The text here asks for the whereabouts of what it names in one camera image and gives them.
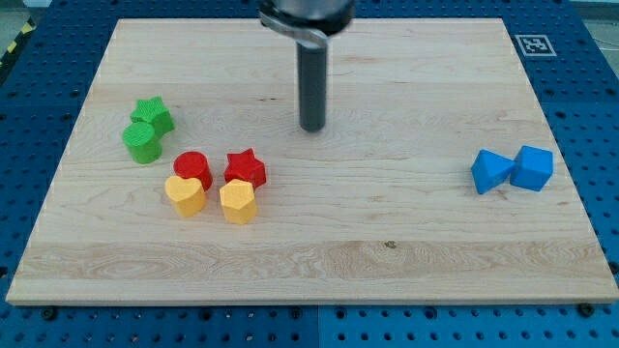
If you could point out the red cylinder block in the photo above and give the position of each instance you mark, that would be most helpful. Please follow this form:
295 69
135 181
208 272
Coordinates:
194 164

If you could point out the robot arm flange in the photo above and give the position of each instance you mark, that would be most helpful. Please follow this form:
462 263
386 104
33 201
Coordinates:
310 23

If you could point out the green star block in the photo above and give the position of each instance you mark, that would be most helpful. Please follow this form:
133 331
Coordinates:
154 112

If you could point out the light wooden board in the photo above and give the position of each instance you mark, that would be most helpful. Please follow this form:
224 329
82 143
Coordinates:
379 207

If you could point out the black yellow hazard tape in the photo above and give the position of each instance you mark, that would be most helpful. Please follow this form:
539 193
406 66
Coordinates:
18 44

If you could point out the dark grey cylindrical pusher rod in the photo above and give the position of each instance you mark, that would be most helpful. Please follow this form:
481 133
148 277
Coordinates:
312 73

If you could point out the blue triangle block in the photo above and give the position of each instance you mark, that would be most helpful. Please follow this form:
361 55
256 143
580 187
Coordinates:
490 170

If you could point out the blue cube block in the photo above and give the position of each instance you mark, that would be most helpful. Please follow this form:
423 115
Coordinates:
533 169

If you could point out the white fiducial marker tag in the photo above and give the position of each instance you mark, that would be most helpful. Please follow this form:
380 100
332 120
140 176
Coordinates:
535 45

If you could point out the green cylinder block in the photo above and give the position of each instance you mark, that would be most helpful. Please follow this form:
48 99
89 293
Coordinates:
142 142

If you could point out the yellow pentagon block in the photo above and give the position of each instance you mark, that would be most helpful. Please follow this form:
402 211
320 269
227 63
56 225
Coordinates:
238 201

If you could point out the red star block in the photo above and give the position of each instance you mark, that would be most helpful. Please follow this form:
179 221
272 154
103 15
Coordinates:
245 166

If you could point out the yellow heart block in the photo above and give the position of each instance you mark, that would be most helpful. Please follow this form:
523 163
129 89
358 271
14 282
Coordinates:
187 196

